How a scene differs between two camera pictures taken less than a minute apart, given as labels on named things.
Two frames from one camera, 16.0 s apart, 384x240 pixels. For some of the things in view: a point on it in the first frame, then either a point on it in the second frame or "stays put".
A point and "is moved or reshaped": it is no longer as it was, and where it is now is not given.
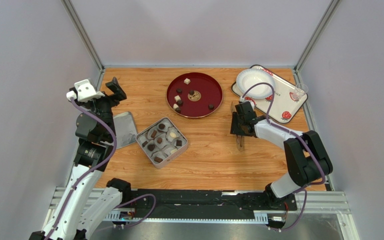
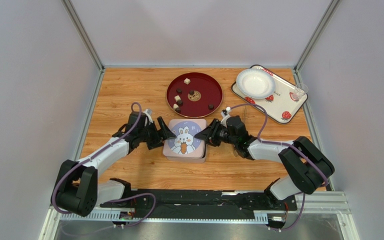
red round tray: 194,95 stays put
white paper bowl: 248,77 stays put
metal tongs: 240,139 is moved or reshaped
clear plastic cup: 300,91 stays put
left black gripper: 114,87 → 164,133
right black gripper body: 240,124 → 214,134
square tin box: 162,142 → 194,160
